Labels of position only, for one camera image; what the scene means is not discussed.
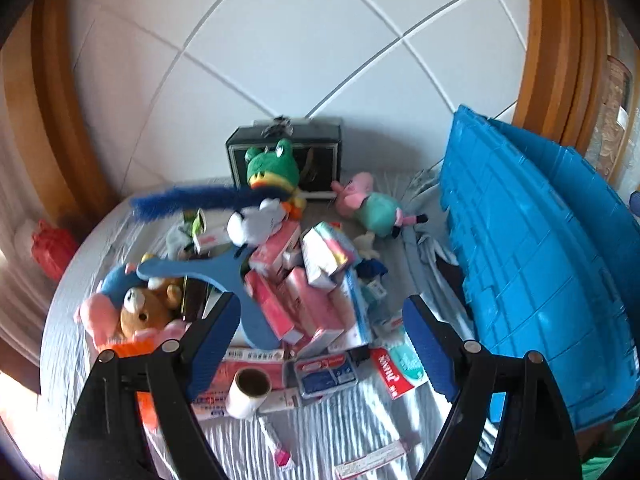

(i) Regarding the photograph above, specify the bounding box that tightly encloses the white plastic bag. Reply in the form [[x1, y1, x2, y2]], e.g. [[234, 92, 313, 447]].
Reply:
[[14, 222, 42, 252]]

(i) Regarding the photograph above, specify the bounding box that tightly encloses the long white red box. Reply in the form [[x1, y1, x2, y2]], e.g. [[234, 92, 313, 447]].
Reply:
[[334, 436, 422, 479]]

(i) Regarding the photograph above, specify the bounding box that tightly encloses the white lint roller refill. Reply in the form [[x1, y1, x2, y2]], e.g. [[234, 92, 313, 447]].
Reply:
[[226, 367, 274, 419]]

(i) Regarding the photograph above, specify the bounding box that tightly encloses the pig plush in teal dress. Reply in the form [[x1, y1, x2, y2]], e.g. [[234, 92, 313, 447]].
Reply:
[[332, 172, 430, 239]]

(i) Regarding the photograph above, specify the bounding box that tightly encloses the brown bear plush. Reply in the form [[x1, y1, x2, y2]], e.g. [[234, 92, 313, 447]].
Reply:
[[119, 282, 184, 342]]

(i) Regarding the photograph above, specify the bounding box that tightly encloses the blue feather duster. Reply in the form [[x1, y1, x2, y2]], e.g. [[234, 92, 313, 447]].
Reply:
[[131, 185, 284, 222]]

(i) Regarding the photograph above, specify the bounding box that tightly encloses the pig plush in orange dress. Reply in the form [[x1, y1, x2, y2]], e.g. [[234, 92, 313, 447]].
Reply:
[[106, 320, 194, 432]]

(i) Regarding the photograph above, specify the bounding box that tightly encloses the small white red box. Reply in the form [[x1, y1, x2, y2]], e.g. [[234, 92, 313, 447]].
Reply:
[[192, 225, 234, 257]]

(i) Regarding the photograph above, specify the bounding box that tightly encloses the blue white medicine packet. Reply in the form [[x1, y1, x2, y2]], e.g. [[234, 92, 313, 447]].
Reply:
[[292, 352, 361, 401]]

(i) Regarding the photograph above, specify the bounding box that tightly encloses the pig plush in blue shirt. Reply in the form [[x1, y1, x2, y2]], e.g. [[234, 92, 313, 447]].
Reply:
[[75, 261, 142, 352]]

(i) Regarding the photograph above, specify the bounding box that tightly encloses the green frog hat plush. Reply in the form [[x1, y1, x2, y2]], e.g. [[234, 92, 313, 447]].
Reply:
[[245, 138, 309, 219]]

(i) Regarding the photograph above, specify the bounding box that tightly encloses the white curtain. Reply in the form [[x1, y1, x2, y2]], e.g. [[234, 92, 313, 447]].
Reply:
[[0, 45, 53, 351]]

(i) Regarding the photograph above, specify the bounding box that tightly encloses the blue plastic slingshot toy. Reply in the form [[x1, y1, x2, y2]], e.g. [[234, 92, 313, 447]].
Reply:
[[136, 247, 282, 352]]

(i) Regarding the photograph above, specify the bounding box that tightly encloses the blue plastic crate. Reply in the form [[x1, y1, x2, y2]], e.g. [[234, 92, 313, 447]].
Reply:
[[439, 105, 640, 432]]

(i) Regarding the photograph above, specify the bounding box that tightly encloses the black box with gold trim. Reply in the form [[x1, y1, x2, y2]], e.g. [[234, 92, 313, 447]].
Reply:
[[225, 117, 344, 202]]

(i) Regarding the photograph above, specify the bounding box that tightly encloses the small pink white tube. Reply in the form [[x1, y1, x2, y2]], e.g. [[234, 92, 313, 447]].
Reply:
[[257, 414, 297, 469]]

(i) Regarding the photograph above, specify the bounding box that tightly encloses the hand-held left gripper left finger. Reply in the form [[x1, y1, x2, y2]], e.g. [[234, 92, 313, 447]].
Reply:
[[57, 290, 243, 480]]

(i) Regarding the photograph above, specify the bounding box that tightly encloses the green cloth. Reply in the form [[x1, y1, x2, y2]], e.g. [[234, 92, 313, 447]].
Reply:
[[581, 419, 640, 480]]

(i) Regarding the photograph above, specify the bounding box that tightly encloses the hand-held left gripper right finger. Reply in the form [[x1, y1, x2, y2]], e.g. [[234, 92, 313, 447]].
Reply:
[[401, 294, 583, 480]]

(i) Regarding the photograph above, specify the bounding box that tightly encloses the colourful sanitary pad packet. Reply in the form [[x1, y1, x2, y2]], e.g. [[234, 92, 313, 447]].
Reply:
[[300, 221, 359, 292]]

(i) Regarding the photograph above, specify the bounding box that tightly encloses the blue and white box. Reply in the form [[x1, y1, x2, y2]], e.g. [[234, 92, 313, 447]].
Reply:
[[342, 267, 374, 349]]

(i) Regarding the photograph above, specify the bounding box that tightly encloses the wooden wall frame post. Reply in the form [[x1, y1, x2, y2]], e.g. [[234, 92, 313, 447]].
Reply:
[[512, 0, 612, 136], [30, 0, 121, 211]]

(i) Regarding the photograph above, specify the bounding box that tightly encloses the light pink box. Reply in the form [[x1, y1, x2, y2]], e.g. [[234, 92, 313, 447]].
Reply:
[[285, 266, 352, 342]]

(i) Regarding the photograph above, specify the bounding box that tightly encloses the striped blue white tablecloth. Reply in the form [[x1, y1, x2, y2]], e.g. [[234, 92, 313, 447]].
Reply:
[[39, 170, 493, 480]]

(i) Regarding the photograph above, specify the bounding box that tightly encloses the patterned fabric hanging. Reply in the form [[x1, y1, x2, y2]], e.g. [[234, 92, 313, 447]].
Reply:
[[587, 54, 632, 187]]

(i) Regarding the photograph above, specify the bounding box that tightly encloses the pink and red box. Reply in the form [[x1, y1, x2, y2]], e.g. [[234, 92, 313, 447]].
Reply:
[[244, 270, 307, 345]]

